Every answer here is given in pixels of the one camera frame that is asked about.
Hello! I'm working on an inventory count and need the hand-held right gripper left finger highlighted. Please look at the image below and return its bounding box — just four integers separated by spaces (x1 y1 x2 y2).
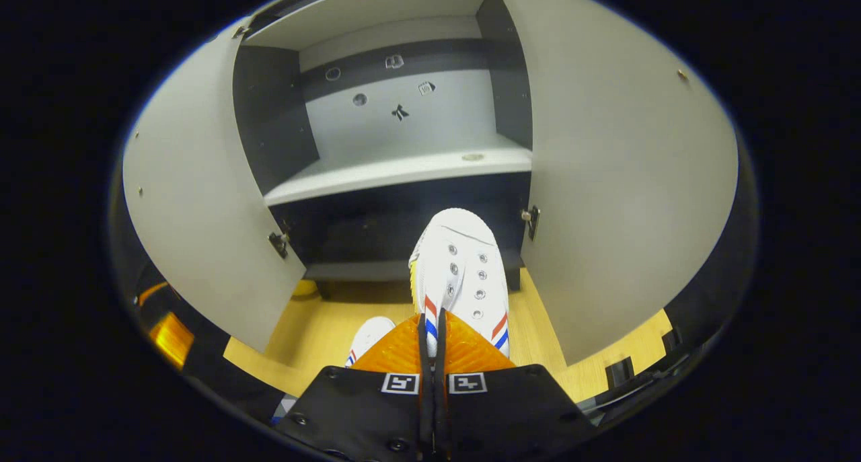
276 307 435 462

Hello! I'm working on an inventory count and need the white shoe cabinet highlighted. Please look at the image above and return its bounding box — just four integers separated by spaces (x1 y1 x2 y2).
232 0 535 301

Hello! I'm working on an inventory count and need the white striped canvas shoe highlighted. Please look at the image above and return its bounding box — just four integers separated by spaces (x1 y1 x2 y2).
408 208 511 358
271 316 398 427

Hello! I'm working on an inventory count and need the white shoe cabinet door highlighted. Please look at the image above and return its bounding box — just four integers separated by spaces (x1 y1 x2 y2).
491 0 739 367
121 18 307 354

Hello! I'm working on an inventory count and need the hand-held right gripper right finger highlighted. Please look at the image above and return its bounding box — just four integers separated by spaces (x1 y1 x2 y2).
434 307 596 462

